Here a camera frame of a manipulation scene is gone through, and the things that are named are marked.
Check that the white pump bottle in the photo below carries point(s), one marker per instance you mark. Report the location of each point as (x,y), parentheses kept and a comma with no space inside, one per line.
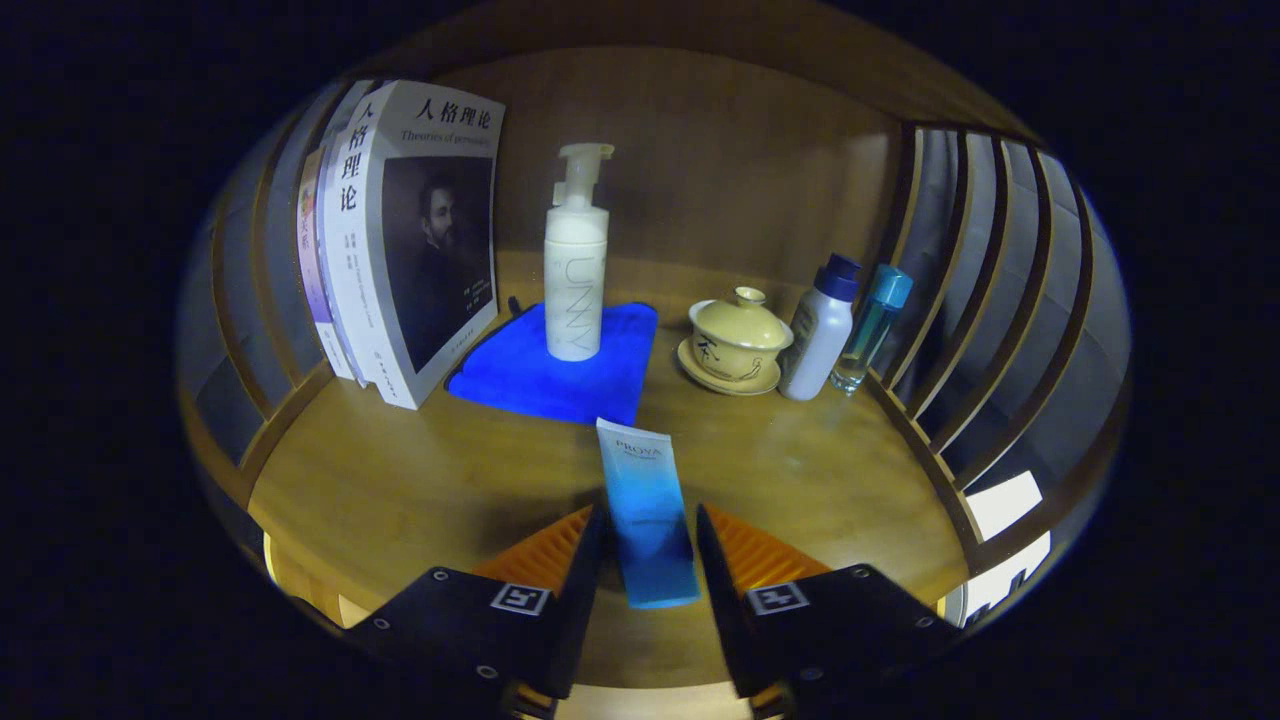
(575,280)

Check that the clear bottle teal cap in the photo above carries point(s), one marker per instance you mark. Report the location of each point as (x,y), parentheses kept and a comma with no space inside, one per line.
(870,330)

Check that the white bottle dark blue cap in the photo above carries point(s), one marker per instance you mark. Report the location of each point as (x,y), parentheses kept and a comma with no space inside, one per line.
(815,340)

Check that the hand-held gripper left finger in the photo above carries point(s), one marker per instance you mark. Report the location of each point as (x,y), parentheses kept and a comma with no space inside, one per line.
(580,610)

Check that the beige saucer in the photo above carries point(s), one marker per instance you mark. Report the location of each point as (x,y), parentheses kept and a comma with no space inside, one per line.
(725,385)

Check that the grey filing cabinet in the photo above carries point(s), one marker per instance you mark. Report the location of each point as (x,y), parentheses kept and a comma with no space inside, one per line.
(1000,505)

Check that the brown wooden cabinet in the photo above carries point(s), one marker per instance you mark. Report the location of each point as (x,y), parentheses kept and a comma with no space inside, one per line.
(720,160)

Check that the blue white cosmetic tube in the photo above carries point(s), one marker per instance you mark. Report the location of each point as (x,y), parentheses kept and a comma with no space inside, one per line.
(645,510)

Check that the brown wooden countertop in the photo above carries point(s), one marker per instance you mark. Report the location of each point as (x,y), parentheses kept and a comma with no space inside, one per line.
(420,480)

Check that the thin white book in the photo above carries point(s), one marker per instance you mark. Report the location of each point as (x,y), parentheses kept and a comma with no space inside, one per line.
(326,190)

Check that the blue folded cloth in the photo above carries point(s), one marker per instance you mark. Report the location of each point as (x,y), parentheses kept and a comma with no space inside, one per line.
(540,385)

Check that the grey portrait cover book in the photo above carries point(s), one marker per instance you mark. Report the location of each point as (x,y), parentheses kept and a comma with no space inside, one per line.
(440,250)

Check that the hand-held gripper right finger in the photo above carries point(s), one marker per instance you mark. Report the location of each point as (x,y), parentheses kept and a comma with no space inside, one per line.
(725,610)

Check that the purple spine book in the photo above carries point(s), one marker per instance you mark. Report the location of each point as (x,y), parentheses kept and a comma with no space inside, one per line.
(308,240)

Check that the beige lidded teacup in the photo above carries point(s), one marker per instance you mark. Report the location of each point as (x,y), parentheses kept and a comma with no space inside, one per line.
(740,335)

